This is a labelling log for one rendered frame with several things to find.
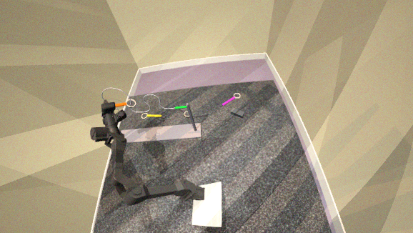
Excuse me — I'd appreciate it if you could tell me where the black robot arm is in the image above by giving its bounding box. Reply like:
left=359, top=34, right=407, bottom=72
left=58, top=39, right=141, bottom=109
left=90, top=110, right=205, bottom=206

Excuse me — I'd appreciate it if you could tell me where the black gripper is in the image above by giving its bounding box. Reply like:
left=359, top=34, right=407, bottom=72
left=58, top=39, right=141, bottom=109
left=101, top=100, right=117, bottom=127

